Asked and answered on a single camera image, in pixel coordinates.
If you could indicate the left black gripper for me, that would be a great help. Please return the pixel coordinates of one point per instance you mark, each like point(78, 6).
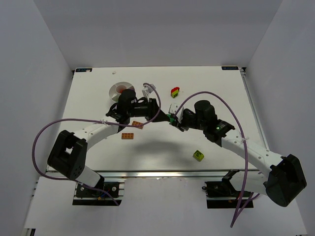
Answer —
point(152, 108)

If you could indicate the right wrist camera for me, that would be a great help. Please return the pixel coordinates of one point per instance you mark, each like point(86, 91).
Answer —
point(175, 112)

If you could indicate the lime lego with print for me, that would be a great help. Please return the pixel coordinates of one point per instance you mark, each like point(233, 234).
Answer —
point(198, 156)

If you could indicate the white round divided container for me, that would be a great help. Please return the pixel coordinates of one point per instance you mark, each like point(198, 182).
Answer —
point(114, 95)

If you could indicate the orange flat lego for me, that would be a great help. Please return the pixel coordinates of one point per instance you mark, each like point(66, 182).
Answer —
point(127, 136)
point(137, 124)

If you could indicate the left blue table label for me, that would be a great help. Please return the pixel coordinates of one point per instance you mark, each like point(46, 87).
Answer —
point(83, 70)

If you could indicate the red and lime lego stack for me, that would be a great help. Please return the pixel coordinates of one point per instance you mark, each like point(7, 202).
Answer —
point(174, 92)

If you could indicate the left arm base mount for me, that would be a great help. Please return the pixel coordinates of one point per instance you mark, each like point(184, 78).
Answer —
point(87, 197)

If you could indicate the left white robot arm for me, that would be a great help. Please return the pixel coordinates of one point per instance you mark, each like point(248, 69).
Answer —
point(68, 155)

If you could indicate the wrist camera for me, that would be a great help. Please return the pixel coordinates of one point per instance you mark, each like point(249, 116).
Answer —
point(147, 90)
point(175, 112)

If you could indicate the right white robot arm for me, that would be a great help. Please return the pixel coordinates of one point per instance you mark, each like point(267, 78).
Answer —
point(281, 178)

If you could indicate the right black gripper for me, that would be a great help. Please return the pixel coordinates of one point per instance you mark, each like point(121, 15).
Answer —
point(183, 120)

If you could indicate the right blue table label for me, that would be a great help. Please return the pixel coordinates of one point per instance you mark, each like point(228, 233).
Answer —
point(229, 68)

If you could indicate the upper orange flat lego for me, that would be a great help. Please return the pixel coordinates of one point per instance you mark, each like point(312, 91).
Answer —
point(137, 124)

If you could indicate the lower orange flat lego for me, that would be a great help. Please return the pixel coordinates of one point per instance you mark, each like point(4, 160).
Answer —
point(127, 136)

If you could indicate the blue table label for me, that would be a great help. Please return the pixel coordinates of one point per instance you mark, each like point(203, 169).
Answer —
point(229, 68)
point(83, 70)

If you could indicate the aluminium table frame rail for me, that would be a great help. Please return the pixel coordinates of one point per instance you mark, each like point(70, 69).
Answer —
point(160, 174)

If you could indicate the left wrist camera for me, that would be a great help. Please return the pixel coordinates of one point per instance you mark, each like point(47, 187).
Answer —
point(147, 90)

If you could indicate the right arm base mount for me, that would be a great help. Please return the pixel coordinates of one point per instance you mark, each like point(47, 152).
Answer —
point(221, 194)

